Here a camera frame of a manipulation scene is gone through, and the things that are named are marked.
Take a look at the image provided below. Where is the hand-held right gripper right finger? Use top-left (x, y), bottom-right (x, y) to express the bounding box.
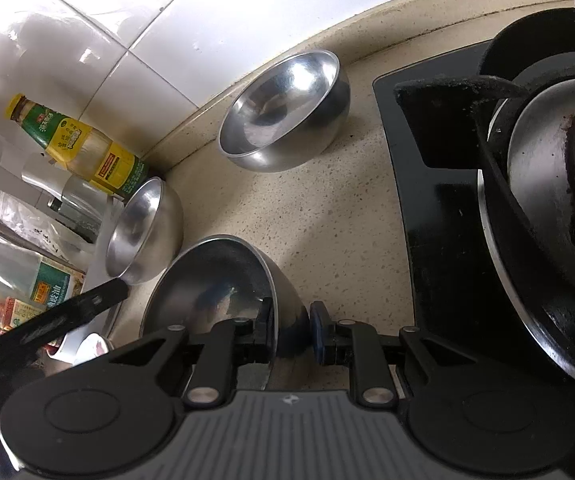
top-left (309, 301), bottom-right (473, 408)

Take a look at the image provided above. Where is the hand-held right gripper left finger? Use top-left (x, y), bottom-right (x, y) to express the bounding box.
top-left (110, 297), bottom-right (276, 408)

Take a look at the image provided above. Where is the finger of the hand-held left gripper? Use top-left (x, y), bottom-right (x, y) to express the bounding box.
top-left (60, 277), bottom-right (131, 326)

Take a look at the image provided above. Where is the small steel bowl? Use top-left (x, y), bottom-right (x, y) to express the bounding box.
top-left (105, 176), bottom-right (184, 286)

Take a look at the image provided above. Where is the medium steel bowl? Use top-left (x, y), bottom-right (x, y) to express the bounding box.
top-left (139, 234), bottom-right (313, 391)

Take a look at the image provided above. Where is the large steel bowl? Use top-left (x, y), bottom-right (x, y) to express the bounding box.
top-left (218, 50), bottom-right (352, 173)

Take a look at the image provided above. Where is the orange box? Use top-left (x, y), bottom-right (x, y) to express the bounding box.
top-left (0, 297), bottom-right (43, 333)

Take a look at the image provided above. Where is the green label oil bottle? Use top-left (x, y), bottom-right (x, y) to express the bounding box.
top-left (0, 237), bottom-right (86, 311)

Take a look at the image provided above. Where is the steel kettle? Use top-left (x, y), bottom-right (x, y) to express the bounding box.
top-left (48, 175), bottom-right (111, 243)

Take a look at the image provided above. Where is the printed clear plastic bag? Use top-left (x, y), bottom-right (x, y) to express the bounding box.
top-left (0, 190), bottom-right (88, 256)

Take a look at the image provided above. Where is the green yellow label bottle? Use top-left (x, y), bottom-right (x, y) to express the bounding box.
top-left (6, 92), bottom-right (149, 198)

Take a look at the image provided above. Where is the black gas stove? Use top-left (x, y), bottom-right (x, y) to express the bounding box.
top-left (371, 40), bottom-right (575, 411)
top-left (393, 0), bottom-right (575, 376)

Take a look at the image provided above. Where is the steel burner drip pan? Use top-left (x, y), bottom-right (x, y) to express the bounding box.
top-left (477, 82), bottom-right (575, 396)

